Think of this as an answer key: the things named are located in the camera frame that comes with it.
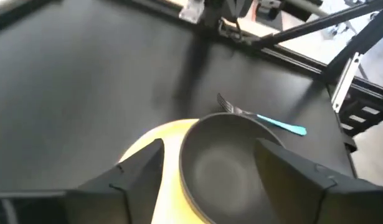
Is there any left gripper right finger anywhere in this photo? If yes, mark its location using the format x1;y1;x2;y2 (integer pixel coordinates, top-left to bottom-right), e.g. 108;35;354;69
253;138;383;224

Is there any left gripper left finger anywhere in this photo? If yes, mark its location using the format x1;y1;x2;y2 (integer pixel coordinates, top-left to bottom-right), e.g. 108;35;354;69
0;138;166;224

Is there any blue-handled fork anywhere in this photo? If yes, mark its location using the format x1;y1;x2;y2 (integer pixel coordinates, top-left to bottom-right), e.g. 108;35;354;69
216;92;308;137

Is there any yellow plate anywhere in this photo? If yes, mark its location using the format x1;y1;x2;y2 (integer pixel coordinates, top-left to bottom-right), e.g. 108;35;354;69
118;118;212;224

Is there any black bowl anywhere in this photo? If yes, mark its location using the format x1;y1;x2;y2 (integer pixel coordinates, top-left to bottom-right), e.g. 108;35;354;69
178;112;285;224

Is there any silver edge plate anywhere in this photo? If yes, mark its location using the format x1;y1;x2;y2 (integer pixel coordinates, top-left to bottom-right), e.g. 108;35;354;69
331;52;364;113

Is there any black aluminium table frame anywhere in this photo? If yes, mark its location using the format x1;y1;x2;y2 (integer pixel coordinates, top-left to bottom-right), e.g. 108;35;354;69
0;0;383;153

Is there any silver corner bracket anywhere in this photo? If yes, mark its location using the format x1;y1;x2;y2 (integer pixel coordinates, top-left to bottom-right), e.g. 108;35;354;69
178;0;206;25

